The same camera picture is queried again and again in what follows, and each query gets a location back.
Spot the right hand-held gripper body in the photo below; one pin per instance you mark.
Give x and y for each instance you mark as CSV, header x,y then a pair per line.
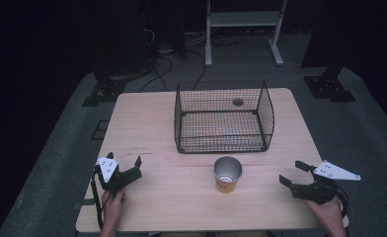
x,y
320,186

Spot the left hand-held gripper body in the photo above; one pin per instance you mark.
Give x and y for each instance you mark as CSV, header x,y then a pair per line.
x,y
113,176

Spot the metal tin can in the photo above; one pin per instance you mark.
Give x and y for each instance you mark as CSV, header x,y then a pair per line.
x,y
227,173

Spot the person's right hand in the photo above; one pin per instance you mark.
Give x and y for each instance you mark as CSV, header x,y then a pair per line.
x,y
325,213

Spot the person's left hand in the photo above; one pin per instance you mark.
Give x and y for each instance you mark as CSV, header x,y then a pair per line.
x,y
113,204

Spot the white metal stand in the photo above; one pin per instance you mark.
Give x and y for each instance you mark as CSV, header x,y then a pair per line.
x,y
244,19

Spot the black stand base plate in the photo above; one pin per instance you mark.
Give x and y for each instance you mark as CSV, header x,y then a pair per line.
x,y
103,93
329,88

